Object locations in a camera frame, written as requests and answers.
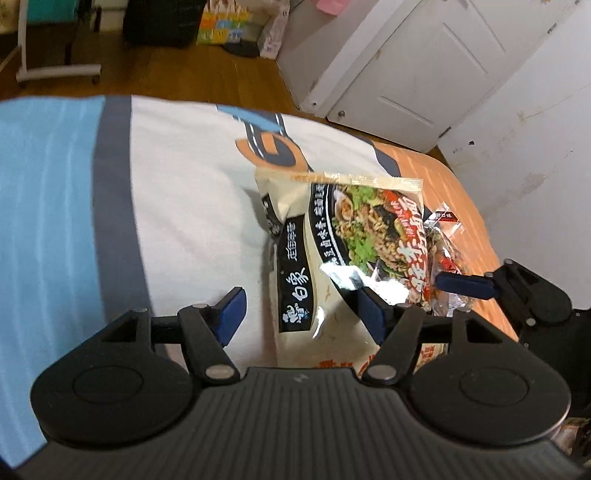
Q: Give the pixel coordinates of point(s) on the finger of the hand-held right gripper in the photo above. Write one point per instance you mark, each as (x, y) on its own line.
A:
(461, 284)

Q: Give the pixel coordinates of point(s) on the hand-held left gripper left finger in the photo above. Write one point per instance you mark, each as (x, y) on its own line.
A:
(231, 314)

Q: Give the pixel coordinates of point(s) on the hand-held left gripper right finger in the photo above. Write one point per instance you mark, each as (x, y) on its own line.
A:
(371, 316)

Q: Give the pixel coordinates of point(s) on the large cream noodle packet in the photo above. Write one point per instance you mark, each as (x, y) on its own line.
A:
(300, 221)

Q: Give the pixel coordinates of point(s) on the clear red-label snack packet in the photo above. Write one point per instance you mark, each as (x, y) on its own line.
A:
(445, 221)

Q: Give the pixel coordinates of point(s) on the white door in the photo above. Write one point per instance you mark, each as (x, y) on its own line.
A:
(438, 69)

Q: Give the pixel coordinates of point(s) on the black round base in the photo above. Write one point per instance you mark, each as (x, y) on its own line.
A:
(242, 50)

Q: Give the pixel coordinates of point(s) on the white plastic bag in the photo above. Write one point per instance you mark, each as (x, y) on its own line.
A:
(274, 37)

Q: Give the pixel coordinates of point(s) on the colourful gift bag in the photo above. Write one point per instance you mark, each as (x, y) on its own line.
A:
(221, 27)

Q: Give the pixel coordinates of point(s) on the black suitcase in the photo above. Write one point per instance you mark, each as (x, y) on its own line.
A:
(161, 23)

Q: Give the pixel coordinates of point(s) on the wooden overbed table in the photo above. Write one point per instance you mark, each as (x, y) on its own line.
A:
(55, 70)

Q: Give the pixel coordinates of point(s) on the pink gift bag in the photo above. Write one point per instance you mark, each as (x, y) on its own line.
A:
(332, 5)

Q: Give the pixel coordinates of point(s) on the teal bag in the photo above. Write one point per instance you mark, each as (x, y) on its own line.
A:
(46, 9)

